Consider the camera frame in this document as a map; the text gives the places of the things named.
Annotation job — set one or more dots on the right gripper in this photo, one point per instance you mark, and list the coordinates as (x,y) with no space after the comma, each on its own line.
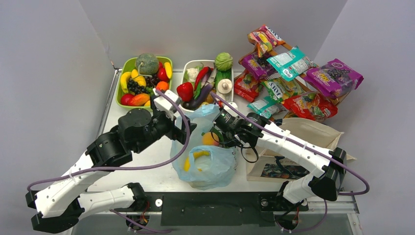
(227,142)

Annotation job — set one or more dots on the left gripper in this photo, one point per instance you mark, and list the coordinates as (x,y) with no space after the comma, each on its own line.
(175,133)

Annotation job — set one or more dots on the orange peach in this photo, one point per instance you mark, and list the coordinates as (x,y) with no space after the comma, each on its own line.
(210,138)

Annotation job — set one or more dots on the yellow banana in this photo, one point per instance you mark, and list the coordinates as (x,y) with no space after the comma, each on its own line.
(124,81)
(195,156)

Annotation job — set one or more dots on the light blue plastic bag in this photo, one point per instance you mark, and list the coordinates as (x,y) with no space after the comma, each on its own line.
(207,172)

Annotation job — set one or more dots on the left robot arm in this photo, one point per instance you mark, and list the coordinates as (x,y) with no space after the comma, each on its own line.
(65,202)

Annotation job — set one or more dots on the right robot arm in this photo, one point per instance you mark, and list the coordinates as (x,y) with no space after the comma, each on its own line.
(324,178)

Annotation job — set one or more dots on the teal snack bag lower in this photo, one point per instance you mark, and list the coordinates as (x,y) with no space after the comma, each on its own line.
(265,107)

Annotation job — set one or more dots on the teal snack bag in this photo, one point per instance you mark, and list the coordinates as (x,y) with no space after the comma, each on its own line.
(265,107)
(291,64)

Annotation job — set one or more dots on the red snack bag left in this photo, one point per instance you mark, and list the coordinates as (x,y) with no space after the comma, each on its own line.
(246,86)

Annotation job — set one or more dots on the red snack bag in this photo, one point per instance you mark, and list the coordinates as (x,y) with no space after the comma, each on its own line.
(311,105)
(246,86)

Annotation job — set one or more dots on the green candy bag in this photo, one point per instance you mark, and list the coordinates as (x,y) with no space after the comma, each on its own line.
(280,90)

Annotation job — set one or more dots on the small purple snack bag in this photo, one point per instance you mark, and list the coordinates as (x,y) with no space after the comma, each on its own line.
(258,67)

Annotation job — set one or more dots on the red snack bag right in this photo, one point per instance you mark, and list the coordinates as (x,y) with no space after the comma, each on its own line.
(311,105)

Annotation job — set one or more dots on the teal snack bag upper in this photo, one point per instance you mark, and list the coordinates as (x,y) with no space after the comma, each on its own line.
(291,64)

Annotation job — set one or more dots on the top orange candy bag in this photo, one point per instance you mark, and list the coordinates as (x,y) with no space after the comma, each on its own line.
(264,39)

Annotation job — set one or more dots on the large purple snack bag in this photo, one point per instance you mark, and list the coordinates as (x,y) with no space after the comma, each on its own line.
(334,79)

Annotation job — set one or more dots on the red orange mango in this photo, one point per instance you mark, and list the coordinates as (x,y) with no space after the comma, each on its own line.
(139,100)

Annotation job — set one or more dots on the purple eggplant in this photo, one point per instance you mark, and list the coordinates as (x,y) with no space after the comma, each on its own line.
(196,102)

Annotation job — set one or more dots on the orange tangerine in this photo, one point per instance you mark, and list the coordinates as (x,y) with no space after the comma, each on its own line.
(162,86)

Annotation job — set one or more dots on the red bell pepper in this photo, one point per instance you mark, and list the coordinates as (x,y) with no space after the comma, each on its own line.
(185,91)

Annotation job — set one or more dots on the white mushroom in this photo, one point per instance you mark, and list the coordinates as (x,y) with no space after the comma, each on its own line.
(224,86)

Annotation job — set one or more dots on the black grapes bunch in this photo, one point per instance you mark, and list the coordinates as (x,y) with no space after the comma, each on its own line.
(135,88)

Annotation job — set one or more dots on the white cauliflower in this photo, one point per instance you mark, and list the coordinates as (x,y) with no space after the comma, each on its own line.
(192,74)

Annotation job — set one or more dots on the green melon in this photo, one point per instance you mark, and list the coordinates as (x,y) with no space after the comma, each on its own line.
(147,64)

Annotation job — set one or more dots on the red chili pepper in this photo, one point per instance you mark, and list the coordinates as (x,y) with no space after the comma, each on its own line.
(200,76)

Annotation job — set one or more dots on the green cabbage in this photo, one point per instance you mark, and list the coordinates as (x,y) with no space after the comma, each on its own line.
(223,61)

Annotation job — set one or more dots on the wooden display rack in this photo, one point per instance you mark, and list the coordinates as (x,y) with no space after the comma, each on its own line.
(273,53)

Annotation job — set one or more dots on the green fruit tray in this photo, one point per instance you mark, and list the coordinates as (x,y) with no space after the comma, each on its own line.
(129,65)

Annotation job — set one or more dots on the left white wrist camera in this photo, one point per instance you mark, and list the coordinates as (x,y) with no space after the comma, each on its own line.
(167,101)

